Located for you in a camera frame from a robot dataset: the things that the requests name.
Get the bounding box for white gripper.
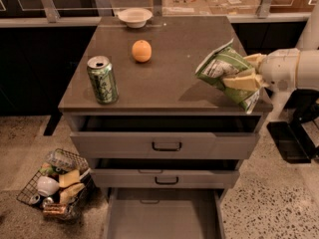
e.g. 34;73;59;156
222;48;300;92

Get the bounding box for green rice chip bag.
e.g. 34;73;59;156
195;41;261;114

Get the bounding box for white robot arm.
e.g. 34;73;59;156
222;3;319;121

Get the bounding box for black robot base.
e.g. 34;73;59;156
267;90;319;163

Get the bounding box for grey drawer cabinet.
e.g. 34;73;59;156
57;15;274;239

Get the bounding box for grey middle drawer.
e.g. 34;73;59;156
92;158;239;189

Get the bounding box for grey drawer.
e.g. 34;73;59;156
67;115;262;159
102;188;225;239
92;158;239;189

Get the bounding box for grey top drawer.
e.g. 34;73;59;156
67;115;262;159

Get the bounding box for grey bottom drawer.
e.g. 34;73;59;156
102;188;225;239

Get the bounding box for brown snack bag in basket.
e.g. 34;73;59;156
43;203;67;218

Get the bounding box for cardboard box left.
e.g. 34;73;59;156
161;0;211;16

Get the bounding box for orange fruit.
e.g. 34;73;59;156
132;40;152;63

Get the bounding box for white ceramic bowl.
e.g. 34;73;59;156
118;8;153;29

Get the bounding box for green soda can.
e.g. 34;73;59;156
87;56;119;104

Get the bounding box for clear plastic bottle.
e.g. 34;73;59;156
46;150;76;172

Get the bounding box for yellow sponge in basket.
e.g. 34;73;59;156
59;169;80;188

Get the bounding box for white bowl in basket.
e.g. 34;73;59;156
37;176;60;197

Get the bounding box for black wire basket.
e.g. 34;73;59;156
17;148;95;220

